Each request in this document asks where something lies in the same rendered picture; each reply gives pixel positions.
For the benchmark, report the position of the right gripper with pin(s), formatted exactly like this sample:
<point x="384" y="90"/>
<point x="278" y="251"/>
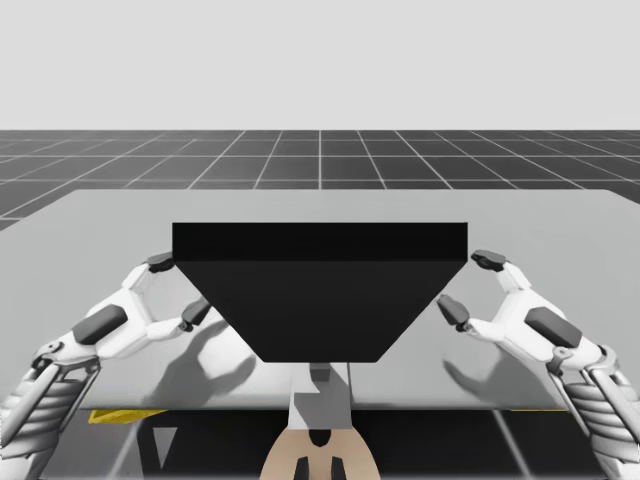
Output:
<point x="537" y="330"/>

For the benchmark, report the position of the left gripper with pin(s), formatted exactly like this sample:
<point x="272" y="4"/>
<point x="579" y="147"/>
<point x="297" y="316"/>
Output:
<point x="112" y="327"/>

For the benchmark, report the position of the tan robot part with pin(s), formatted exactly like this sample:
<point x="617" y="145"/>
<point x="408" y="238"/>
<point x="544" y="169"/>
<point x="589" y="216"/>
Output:
<point x="320" y="455"/>

